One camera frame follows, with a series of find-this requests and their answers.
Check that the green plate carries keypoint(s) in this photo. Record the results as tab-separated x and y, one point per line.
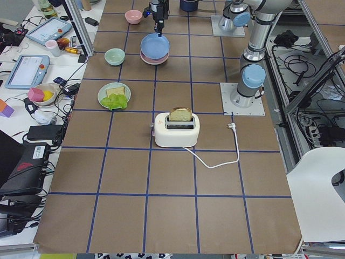
102	92

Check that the lettuce leaf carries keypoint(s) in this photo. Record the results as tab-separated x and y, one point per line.
115	101

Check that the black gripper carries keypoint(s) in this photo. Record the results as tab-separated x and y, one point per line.
159	12

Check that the blue plate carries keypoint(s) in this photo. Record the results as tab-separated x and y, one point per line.
155	47

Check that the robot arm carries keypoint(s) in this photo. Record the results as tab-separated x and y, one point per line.
252	74

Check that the pink cup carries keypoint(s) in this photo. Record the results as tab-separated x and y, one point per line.
53	47

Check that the green bowl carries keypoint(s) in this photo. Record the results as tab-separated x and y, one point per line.
114	56

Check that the beige bowl with toys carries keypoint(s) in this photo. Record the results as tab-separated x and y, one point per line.
43	95

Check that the teach pendant tablet far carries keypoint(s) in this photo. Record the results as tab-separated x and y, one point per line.
53	29

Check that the pink bowl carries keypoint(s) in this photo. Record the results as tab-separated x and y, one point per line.
133	16

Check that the bread slice on plate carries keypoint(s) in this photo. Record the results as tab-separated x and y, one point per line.
116	91

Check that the teach pendant tablet near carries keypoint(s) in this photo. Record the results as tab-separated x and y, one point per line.
29	71

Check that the teach pendant tablet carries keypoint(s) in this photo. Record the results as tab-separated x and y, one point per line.
29	71
53	29

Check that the bread slice in toaster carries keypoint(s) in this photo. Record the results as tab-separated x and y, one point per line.
180	114

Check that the pink plate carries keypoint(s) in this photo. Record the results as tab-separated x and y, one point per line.
153	61

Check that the dark blue pot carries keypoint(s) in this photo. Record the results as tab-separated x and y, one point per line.
189	5

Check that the white toaster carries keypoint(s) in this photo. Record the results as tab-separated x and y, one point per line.
175	134

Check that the black laptop bag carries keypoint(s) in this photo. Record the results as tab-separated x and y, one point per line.
22	166

